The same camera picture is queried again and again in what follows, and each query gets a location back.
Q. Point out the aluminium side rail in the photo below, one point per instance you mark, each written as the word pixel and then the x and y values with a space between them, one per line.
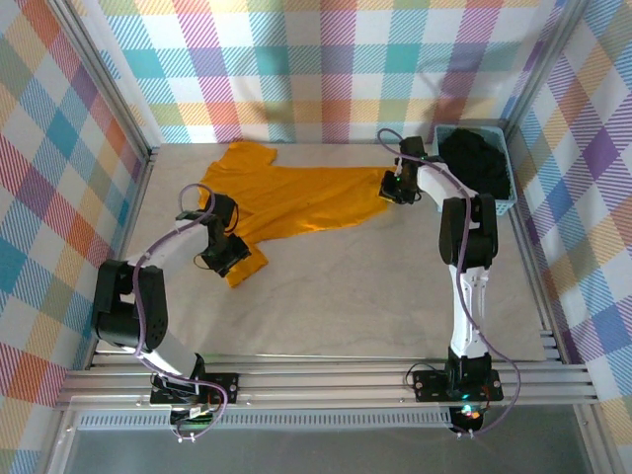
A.
pixel 530 247
pixel 131 217

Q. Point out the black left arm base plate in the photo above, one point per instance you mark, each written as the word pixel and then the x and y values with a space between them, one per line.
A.
pixel 227 385

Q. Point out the yellow t-shirt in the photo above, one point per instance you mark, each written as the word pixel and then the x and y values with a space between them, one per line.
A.
pixel 296 197

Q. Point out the black t-shirts pile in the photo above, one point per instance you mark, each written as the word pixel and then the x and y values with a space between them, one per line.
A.
pixel 479 158

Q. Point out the aluminium frame rail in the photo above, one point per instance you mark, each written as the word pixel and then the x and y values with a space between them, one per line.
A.
pixel 321 385

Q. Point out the aluminium frame post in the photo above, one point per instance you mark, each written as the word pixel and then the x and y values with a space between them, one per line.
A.
pixel 543 69
pixel 106 89

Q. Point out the light blue plastic basket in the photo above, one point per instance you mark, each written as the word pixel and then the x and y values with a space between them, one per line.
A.
pixel 498 208

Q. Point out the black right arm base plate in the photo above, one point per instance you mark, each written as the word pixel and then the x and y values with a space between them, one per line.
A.
pixel 429 382

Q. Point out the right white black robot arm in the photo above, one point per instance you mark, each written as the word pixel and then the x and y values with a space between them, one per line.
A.
pixel 476 296

